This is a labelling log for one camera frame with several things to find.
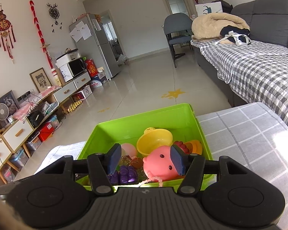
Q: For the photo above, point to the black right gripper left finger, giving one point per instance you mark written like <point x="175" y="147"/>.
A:
<point x="100" y="166"/>

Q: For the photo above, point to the silver refrigerator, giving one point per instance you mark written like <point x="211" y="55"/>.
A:
<point x="92" y="42"/>

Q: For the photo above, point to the red knot wall ornament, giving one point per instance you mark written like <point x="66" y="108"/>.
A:
<point x="7" y="37"/>

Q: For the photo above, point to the white deer print cushion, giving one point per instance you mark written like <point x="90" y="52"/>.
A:
<point x="208" y="8"/>

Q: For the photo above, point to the dark office chair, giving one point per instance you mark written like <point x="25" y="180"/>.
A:
<point x="177" y="29"/>

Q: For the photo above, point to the yellow toy pot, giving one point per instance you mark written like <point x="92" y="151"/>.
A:
<point x="153" y="138"/>

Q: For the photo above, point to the white wooden tv cabinet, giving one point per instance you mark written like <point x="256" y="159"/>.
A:
<point x="15" y="135"/>

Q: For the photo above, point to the microwave oven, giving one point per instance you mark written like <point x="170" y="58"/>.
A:
<point x="72" y="69"/>

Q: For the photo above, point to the small white fan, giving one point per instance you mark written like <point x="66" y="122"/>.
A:
<point x="4" y="112"/>

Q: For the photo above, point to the red chili string decoration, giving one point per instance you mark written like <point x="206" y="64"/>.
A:
<point x="44" y="46"/>

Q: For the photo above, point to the beige folded blanket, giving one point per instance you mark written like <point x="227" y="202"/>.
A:
<point x="209" y="26"/>

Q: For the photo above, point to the clear pink capsule ball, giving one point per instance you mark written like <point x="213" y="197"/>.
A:
<point x="129" y="150"/>

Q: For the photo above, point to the red gift box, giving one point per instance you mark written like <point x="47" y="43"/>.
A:
<point x="91" y="68"/>

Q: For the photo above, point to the framed cartoon picture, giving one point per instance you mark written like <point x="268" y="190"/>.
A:
<point x="40" y="79"/>

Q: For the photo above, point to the grey checked table cloth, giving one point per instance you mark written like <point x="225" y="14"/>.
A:
<point x="254" y="136"/>

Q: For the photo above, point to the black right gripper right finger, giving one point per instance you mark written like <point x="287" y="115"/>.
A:
<point x="191" y="167"/>

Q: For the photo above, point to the dark grey sofa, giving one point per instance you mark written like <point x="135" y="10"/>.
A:
<point x="268" y="21"/>

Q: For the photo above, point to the pink toy pig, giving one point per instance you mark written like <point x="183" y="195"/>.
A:
<point x="158" y="165"/>

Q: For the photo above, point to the grey plaid sofa cover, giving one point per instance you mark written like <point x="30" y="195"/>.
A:
<point x="245" y="74"/>

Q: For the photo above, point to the purple toy grapes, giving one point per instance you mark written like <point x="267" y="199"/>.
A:
<point x="126" y="175"/>

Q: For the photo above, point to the deer antler wall clock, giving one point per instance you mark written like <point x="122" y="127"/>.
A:
<point x="54" y="12"/>

